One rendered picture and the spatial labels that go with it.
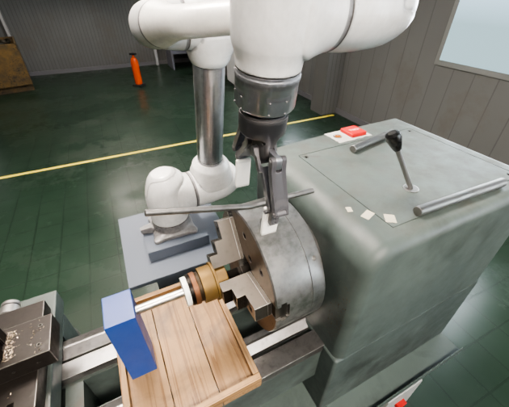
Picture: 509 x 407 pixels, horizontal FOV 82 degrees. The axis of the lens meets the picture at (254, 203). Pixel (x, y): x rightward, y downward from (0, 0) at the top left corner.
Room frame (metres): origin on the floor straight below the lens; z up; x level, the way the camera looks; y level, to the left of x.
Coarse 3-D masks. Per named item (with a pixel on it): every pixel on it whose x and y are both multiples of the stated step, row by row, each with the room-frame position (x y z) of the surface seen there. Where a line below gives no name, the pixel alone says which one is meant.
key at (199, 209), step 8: (296, 192) 0.49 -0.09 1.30; (304, 192) 0.50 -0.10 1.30; (312, 192) 0.50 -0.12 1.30; (264, 200) 0.47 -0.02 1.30; (160, 208) 0.39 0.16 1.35; (168, 208) 0.39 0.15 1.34; (176, 208) 0.39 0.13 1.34; (184, 208) 0.40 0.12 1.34; (192, 208) 0.40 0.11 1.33; (200, 208) 0.41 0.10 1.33; (208, 208) 0.42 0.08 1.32; (216, 208) 0.42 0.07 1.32; (224, 208) 0.43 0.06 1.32; (232, 208) 0.43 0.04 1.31; (240, 208) 0.44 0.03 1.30; (248, 208) 0.45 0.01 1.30
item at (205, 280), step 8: (208, 264) 0.46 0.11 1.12; (192, 272) 0.44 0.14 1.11; (200, 272) 0.44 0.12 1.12; (208, 272) 0.44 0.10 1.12; (216, 272) 0.45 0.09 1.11; (224, 272) 0.45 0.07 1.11; (192, 280) 0.42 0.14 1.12; (200, 280) 0.42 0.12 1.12; (208, 280) 0.42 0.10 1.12; (216, 280) 0.42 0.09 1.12; (224, 280) 0.43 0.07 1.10; (192, 288) 0.40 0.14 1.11; (200, 288) 0.41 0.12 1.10; (208, 288) 0.41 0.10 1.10; (216, 288) 0.41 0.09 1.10; (192, 296) 0.39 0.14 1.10; (200, 296) 0.40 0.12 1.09; (208, 296) 0.40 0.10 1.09; (216, 296) 0.41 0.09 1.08
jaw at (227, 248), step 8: (232, 216) 0.54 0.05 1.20; (216, 224) 0.54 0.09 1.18; (224, 224) 0.52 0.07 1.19; (232, 224) 0.53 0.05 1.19; (224, 232) 0.51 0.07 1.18; (232, 232) 0.52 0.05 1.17; (216, 240) 0.51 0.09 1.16; (224, 240) 0.50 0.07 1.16; (232, 240) 0.51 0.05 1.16; (216, 248) 0.48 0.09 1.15; (224, 248) 0.49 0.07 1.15; (232, 248) 0.49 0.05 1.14; (240, 248) 0.50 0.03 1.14; (208, 256) 0.48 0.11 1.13; (216, 256) 0.47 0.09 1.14; (224, 256) 0.48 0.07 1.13; (232, 256) 0.48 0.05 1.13; (240, 256) 0.49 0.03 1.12; (216, 264) 0.46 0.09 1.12; (224, 264) 0.47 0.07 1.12
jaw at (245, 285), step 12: (240, 276) 0.44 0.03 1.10; (252, 276) 0.44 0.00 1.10; (228, 288) 0.41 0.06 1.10; (240, 288) 0.41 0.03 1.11; (252, 288) 0.40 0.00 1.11; (228, 300) 0.40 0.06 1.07; (240, 300) 0.38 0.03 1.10; (252, 300) 0.37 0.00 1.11; (264, 300) 0.37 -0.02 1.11; (252, 312) 0.36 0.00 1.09; (264, 312) 0.36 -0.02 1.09; (276, 312) 0.35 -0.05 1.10
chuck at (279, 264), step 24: (240, 216) 0.50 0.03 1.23; (240, 240) 0.51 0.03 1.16; (264, 240) 0.44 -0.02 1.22; (288, 240) 0.45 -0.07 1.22; (240, 264) 0.52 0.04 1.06; (264, 264) 0.40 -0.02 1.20; (288, 264) 0.40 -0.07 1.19; (264, 288) 0.39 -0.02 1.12; (288, 288) 0.37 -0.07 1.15; (312, 288) 0.39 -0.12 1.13; (288, 312) 0.36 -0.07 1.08
